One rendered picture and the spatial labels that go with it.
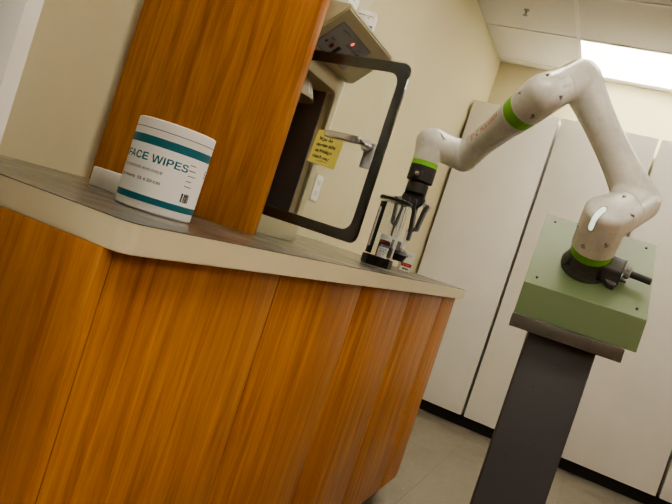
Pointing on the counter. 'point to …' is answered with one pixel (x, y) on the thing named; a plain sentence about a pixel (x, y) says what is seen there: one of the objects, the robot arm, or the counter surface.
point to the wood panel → (218, 91)
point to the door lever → (349, 139)
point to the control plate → (343, 37)
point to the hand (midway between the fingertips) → (400, 238)
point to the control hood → (343, 12)
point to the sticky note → (325, 150)
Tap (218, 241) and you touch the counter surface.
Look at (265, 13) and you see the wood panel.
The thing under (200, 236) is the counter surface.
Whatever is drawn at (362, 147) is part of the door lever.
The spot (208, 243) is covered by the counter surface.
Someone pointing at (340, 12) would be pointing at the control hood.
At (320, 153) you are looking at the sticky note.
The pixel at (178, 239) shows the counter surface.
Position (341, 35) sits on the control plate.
